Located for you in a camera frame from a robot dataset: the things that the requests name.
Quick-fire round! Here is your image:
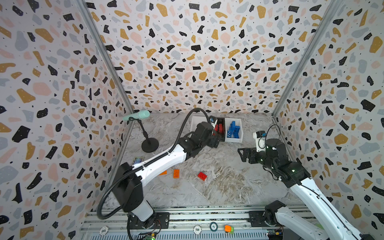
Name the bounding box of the red lego brick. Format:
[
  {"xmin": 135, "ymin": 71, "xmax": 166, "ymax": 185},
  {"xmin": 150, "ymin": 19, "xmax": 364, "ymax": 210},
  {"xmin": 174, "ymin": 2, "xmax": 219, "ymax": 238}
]
[
  {"xmin": 198, "ymin": 172, "xmax": 208, "ymax": 181},
  {"xmin": 215, "ymin": 118, "xmax": 225, "ymax": 136}
]

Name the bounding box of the blue lego brick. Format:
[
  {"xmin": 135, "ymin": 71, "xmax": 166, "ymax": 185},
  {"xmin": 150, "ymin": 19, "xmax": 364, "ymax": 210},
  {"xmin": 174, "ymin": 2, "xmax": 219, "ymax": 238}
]
[
  {"xmin": 230, "ymin": 121, "xmax": 236, "ymax": 130},
  {"xmin": 227, "ymin": 129, "xmax": 235, "ymax": 138},
  {"xmin": 234, "ymin": 126, "xmax": 241, "ymax": 139}
]

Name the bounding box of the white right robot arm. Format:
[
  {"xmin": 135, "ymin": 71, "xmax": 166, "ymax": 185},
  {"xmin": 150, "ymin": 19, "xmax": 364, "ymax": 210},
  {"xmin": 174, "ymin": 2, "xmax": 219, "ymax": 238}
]
[{"xmin": 238, "ymin": 138, "xmax": 373, "ymax": 240}]

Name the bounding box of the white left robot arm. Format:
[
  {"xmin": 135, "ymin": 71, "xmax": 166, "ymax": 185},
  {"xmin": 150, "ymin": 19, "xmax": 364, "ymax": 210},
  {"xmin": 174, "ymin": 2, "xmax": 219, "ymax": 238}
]
[{"xmin": 112, "ymin": 116, "xmax": 220, "ymax": 225}]

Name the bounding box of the black middle bin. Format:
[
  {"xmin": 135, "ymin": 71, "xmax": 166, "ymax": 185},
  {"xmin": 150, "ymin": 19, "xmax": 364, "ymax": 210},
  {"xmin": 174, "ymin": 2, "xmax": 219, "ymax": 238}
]
[{"xmin": 210, "ymin": 116, "xmax": 227, "ymax": 142}]

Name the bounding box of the white left bin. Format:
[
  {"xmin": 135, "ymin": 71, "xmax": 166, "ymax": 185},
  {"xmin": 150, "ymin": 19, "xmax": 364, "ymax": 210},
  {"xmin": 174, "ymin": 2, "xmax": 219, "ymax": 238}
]
[{"xmin": 190, "ymin": 117, "xmax": 212, "ymax": 142}]

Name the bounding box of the white bin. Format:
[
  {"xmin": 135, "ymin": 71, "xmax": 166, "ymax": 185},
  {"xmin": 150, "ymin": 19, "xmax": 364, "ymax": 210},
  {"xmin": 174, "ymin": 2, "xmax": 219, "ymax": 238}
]
[
  {"xmin": 190, "ymin": 117, "xmax": 212, "ymax": 142},
  {"xmin": 225, "ymin": 118, "xmax": 244, "ymax": 143}
]

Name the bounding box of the white right bin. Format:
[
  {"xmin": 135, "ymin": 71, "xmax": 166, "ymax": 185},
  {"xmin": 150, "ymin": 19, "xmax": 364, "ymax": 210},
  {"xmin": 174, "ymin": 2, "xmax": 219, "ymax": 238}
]
[{"xmin": 225, "ymin": 118, "xmax": 244, "ymax": 143}]

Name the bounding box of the purple patterned card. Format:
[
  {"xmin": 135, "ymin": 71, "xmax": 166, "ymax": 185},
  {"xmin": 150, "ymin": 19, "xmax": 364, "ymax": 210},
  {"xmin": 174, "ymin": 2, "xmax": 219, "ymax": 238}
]
[{"xmin": 134, "ymin": 157, "xmax": 145, "ymax": 165}]

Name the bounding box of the orange small cube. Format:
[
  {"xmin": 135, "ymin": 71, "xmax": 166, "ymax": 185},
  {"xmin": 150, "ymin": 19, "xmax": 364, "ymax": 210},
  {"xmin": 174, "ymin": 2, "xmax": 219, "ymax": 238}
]
[{"xmin": 225, "ymin": 225, "xmax": 234, "ymax": 234}]

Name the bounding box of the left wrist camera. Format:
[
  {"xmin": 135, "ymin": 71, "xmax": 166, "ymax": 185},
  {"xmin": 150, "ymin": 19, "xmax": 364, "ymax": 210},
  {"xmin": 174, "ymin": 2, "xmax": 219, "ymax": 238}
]
[{"xmin": 209, "ymin": 116, "xmax": 218, "ymax": 128}]

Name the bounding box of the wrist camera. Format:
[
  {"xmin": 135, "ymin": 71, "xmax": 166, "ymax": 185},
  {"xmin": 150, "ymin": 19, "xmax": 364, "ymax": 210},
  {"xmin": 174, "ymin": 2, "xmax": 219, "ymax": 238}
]
[
  {"xmin": 253, "ymin": 131, "xmax": 267, "ymax": 152},
  {"xmin": 209, "ymin": 116, "xmax": 218, "ymax": 128}
]

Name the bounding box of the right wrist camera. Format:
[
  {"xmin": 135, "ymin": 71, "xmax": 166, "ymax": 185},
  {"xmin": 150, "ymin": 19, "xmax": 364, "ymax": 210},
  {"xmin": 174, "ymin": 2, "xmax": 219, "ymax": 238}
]
[{"xmin": 253, "ymin": 131, "xmax": 267, "ymax": 152}]

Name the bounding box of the black corrugated cable hose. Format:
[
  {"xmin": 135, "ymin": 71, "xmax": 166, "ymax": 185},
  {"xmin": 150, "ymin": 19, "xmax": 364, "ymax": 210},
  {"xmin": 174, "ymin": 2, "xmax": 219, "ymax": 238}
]
[{"xmin": 96, "ymin": 107, "xmax": 211, "ymax": 221}]

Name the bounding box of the aluminium rail base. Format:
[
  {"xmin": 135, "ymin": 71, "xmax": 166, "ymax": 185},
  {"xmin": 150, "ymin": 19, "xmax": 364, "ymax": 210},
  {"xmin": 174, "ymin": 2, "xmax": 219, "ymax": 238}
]
[{"xmin": 77, "ymin": 205, "xmax": 340, "ymax": 240}]

